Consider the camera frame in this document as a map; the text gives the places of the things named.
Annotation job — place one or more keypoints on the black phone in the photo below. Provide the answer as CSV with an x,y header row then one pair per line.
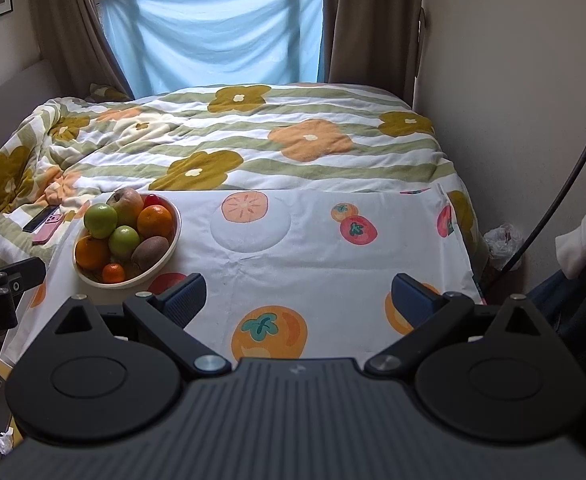
x,y
39,219

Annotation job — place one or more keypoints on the cream bowl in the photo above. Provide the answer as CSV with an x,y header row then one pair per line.
x,y
159,270

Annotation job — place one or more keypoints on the orange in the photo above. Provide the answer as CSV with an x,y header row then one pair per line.
x,y
155,222
91,253

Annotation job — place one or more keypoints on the fruit-print white tablecloth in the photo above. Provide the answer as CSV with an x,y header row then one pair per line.
x,y
303,270

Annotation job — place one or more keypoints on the crumpled white tissue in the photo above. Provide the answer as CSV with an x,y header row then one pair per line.
x,y
4,441

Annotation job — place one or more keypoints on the white plastic bag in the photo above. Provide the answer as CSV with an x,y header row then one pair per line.
x,y
504,245

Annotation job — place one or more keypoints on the blue jeans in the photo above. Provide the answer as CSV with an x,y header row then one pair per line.
x,y
548,302

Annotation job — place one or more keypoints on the brown kiwi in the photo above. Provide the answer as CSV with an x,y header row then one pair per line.
x,y
150,252

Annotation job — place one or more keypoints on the beige padded headboard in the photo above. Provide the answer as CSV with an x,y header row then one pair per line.
x,y
18,90

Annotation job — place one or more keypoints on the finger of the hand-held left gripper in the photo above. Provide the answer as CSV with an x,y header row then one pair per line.
x,y
25,272

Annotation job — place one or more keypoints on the light blue hanging cloth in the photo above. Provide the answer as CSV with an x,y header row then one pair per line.
x,y
213,35

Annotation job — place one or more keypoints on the green apple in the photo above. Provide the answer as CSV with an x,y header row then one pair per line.
x,y
100,220
124,241

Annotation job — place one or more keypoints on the pink phone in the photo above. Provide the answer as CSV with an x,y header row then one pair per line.
x,y
48,230

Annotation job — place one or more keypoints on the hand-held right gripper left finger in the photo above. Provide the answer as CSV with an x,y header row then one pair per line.
x,y
188,296

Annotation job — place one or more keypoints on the yellow-red apple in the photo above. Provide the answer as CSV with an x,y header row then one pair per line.
x,y
130,201

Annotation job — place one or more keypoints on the red tomato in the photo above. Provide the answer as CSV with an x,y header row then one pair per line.
x,y
153,201

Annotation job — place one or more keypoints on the beige curtain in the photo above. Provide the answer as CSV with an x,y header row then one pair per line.
x,y
68,20
368,25

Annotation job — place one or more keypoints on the floral striped blanket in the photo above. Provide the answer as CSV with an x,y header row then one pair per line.
x,y
273,110

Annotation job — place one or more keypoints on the small mandarin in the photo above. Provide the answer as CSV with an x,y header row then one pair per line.
x,y
113,273

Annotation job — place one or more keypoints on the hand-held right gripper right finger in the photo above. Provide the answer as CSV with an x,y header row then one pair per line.
x,y
413,301

